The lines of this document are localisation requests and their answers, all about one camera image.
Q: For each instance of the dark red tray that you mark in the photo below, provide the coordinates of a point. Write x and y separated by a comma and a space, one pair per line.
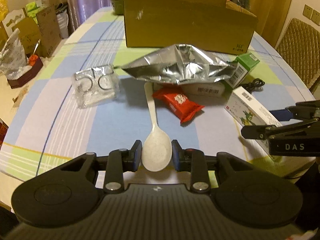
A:
30, 71

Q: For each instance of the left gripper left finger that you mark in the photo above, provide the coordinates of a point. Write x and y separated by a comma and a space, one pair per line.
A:
118, 162

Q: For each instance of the green white medicine box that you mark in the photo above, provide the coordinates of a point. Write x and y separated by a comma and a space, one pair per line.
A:
244, 64

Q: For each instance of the red snack packet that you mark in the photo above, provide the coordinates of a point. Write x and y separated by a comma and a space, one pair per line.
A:
178, 102

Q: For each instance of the clear plastic blister pack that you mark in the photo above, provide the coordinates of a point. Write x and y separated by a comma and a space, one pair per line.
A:
95, 85

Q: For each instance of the clear plastic bag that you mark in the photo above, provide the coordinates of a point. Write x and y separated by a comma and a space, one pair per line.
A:
13, 58

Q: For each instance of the white plastic spoon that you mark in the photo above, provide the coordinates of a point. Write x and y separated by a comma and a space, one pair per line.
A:
157, 149

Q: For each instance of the white dragon medicine box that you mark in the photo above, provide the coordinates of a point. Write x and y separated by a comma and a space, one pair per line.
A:
248, 111

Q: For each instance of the green tissue packs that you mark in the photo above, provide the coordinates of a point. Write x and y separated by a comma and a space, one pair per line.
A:
34, 7

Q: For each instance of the silver foil bag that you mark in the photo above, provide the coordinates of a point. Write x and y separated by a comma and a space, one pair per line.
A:
180, 64

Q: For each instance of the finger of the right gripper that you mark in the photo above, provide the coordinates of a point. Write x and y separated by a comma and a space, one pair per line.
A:
306, 110
263, 132

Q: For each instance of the wooden door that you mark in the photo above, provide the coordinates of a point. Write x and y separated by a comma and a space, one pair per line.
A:
271, 16

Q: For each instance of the brown cardboard box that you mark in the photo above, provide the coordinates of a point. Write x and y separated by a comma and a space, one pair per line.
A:
214, 25

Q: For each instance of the quilted brown chair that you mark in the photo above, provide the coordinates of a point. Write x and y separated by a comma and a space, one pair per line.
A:
299, 47

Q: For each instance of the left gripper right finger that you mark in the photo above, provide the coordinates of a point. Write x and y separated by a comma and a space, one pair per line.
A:
193, 161

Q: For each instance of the side cardboard box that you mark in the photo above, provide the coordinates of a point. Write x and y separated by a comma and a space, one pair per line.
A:
46, 30

